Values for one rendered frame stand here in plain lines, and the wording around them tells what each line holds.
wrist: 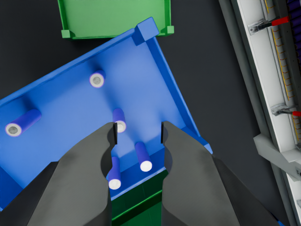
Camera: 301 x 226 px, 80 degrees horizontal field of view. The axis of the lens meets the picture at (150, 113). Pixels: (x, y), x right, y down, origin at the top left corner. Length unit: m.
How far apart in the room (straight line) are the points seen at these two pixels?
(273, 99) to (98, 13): 0.59
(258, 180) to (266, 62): 0.59
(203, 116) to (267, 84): 0.24
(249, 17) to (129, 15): 0.34
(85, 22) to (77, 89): 0.35
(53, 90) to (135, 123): 0.14
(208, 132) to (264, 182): 0.42
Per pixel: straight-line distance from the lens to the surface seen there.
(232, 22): 0.71
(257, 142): 0.90
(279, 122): 0.74
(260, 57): 0.63
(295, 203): 1.02
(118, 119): 0.24
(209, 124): 0.75
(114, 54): 0.29
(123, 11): 0.63
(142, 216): 0.41
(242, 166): 0.94
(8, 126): 0.27
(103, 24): 0.62
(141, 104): 0.30
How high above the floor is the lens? 0.61
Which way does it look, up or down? 70 degrees down
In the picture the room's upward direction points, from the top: 144 degrees clockwise
